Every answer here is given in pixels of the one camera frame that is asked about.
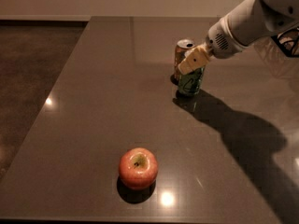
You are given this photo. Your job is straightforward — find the black wire basket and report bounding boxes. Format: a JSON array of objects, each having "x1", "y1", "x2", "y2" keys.
[{"x1": 272, "y1": 27, "x2": 299, "y2": 58}]

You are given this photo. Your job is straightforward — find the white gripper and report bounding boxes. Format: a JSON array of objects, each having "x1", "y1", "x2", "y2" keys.
[{"x1": 177, "y1": 16, "x2": 246, "y2": 75}]

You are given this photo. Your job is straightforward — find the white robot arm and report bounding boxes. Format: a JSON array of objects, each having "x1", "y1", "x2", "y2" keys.
[{"x1": 178, "y1": 0, "x2": 299, "y2": 75}]

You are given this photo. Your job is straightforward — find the green soda can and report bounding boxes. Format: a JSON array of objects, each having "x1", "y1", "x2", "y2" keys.
[{"x1": 178, "y1": 67, "x2": 205, "y2": 96}]

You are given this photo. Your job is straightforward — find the red apple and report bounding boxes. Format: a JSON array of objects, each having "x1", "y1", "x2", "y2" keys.
[{"x1": 119, "y1": 147, "x2": 158, "y2": 190}]

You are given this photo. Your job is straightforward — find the orange soda can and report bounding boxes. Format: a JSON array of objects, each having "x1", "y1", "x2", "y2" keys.
[{"x1": 174, "y1": 38, "x2": 195, "y2": 82}]

